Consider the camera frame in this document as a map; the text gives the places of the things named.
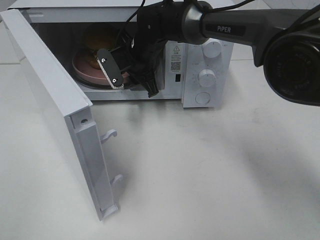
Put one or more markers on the white microwave knob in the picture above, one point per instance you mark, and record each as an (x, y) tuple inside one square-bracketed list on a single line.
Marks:
[(207, 78), (211, 49)]

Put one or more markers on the glass microwave turntable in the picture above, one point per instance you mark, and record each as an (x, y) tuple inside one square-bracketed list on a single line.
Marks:
[(130, 84)]

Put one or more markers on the pink round plate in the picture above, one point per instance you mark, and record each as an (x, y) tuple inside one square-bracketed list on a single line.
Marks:
[(87, 69)]

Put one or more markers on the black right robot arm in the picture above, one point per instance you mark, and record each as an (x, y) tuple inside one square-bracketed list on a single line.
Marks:
[(285, 42)]

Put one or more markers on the white microwave oven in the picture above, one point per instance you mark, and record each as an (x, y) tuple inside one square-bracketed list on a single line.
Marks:
[(47, 35)]

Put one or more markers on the burger with lettuce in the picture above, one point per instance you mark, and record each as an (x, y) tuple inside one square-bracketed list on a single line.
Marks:
[(98, 36)]

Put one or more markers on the lower white microwave knob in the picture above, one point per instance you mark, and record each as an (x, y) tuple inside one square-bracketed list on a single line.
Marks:
[(207, 78)]

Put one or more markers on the upper white microwave knob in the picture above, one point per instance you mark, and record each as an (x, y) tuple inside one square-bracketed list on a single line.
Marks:
[(211, 49)]

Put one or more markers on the white microwave door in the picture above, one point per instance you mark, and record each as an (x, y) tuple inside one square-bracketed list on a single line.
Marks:
[(66, 110)]

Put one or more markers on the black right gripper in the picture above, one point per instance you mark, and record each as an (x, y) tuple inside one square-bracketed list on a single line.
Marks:
[(140, 58)]

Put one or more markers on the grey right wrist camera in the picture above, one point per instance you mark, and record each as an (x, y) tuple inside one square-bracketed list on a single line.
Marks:
[(110, 69)]

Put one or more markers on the round white door button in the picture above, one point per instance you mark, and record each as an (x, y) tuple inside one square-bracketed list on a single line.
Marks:
[(203, 98)]

